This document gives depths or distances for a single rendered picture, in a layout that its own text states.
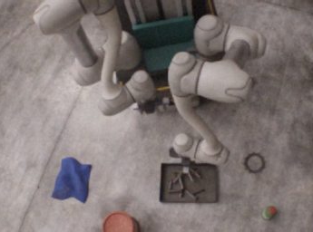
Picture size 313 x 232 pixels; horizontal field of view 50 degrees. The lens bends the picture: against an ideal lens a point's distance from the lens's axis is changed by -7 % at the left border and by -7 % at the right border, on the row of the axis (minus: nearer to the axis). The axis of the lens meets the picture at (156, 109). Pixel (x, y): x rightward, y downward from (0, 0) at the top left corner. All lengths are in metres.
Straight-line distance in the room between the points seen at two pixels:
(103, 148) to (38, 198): 0.57
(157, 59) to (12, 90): 1.29
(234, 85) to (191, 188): 1.06
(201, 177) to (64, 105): 1.10
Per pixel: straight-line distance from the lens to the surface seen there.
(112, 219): 2.11
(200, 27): 1.90
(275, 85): 2.52
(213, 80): 1.33
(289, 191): 2.30
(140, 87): 1.69
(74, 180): 2.41
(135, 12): 1.95
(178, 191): 2.22
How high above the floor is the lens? 2.21
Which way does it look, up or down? 65 degrees down
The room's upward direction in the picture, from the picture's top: 21 degrees counter-clockwise
